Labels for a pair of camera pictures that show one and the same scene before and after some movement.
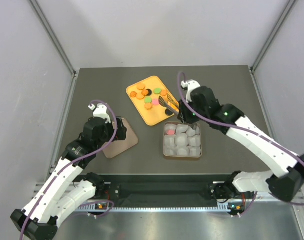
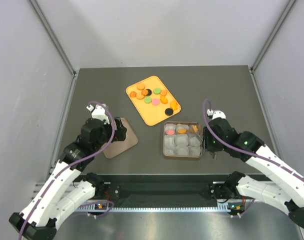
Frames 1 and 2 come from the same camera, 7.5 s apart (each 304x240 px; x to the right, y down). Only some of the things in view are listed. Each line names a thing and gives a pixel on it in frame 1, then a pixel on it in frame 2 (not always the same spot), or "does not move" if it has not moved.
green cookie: (157, 91) does not move
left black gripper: (121, 134) does not move
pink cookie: (155, 101) does not move
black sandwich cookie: (168, 112) does not move
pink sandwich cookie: (170, 132) does not move
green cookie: (147, 99) does not move
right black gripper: (184, 111) -> (209, 146)
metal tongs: (164, 103) -> (215, 154)
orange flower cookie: (147, 106) -> (195, 128)
